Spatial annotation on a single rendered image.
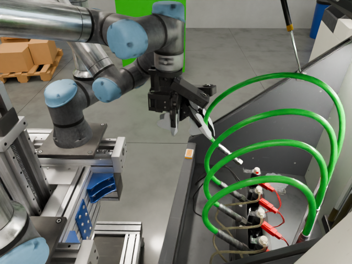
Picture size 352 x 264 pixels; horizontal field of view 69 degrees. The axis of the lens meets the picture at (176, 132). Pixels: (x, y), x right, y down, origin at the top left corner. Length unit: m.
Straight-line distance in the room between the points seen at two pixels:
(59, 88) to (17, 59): 3.60
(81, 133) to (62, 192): 0.23
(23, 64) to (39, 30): 4.02
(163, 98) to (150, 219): 1.48
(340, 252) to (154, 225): 1.69
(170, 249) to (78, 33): 0.62
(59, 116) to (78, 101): 0.09
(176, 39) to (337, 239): 0.49
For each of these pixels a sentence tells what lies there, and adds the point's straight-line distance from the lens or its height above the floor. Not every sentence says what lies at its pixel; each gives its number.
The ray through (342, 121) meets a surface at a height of 1.31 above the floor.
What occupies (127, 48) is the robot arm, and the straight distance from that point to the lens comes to 0.54.
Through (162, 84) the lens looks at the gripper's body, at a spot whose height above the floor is 1.38.
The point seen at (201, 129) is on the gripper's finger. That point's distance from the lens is 0.77.
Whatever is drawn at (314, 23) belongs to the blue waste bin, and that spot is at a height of 0.31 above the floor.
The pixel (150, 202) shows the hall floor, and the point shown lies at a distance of 2.17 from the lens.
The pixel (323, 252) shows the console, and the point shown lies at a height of 1.30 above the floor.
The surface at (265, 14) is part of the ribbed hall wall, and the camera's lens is 7.47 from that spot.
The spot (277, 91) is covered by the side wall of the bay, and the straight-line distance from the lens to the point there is 1.05.
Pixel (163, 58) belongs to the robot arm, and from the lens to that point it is 0.65.
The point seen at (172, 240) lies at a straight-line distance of 0.85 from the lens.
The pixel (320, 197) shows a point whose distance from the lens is 0.70.
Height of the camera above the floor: 1.67
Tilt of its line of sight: 35 degrees down
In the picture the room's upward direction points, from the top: straight up
